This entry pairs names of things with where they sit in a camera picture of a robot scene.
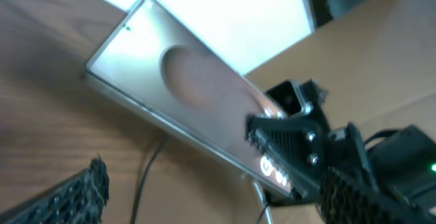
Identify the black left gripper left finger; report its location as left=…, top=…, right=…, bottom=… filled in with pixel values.
left=1, top=156, right=110, bottom=224

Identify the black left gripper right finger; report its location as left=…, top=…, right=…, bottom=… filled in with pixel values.
left=319, top=169, right=435, bottom=224

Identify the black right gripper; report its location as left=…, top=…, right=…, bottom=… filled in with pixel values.
left=246, top=116, right=378, bottom=199

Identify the black USB charging cable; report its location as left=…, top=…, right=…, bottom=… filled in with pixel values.
left=129, top=133, right=273, bottom=224

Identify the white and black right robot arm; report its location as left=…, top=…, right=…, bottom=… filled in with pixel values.
left=246, top=116, right=435, bottom=223

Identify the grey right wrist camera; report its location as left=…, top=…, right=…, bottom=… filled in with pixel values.
left=266, top=79, right=328, bottom=117

